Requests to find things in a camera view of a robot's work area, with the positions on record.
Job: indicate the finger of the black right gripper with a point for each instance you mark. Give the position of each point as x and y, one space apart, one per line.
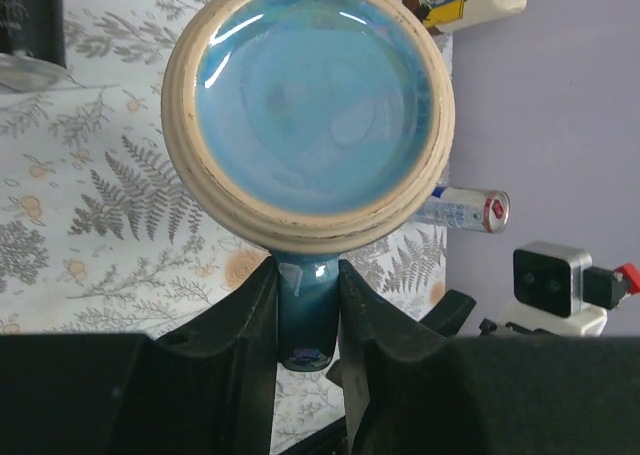
448 316

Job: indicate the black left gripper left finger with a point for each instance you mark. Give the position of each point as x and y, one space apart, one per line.
206 387

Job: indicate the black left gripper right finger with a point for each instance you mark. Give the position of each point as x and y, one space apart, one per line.
409 390

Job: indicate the blue butterfly ceramic mug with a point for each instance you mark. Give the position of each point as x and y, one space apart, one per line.
310 128

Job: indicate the black beverage can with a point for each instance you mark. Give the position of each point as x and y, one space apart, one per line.
33 55

